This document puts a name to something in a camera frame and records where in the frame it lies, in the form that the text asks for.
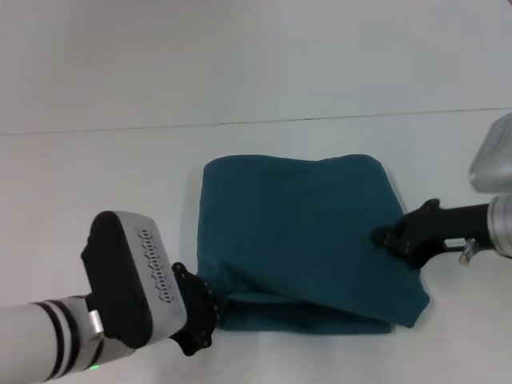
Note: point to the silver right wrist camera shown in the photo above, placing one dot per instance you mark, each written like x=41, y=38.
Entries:
x=494, y=158

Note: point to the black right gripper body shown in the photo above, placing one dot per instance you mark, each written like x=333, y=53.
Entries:
x=436, y=232

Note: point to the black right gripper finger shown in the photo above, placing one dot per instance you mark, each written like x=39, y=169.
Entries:
x=380, y=236

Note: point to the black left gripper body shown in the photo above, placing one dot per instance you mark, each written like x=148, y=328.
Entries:
x=198, y=308

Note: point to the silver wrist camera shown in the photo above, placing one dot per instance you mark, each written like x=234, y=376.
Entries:
x=132, y=280
x=494, y=158

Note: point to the teal t-shirt with FREE print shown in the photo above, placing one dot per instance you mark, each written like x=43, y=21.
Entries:
x=304, y=240

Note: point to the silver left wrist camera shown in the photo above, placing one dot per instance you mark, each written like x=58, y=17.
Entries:
x=132, y=280

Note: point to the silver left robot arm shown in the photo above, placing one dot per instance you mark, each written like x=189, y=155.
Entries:
x=48, y=340

